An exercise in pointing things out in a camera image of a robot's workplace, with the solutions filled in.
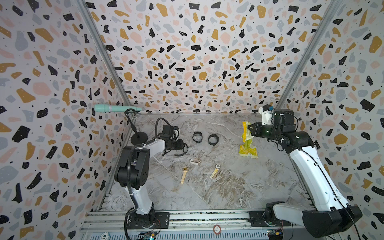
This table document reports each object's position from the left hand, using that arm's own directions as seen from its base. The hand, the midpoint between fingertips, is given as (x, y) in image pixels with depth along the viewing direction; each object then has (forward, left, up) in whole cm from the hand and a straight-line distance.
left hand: (185, 144), depth 98 cm
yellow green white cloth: (-5, -39, +2) cm, 39 cm away
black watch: (-4, +1, -5) cm, 6 cm away
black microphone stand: (+6, +33, -1) cm, 34 cm away
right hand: (-8, -35, +27) cm, 45 cm away
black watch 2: (+9, -8, -4) cm, 12 cm away
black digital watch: (+7, -20, -5) cm, 21 cm away
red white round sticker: (-46, -17, -4) cm, 50 cm away
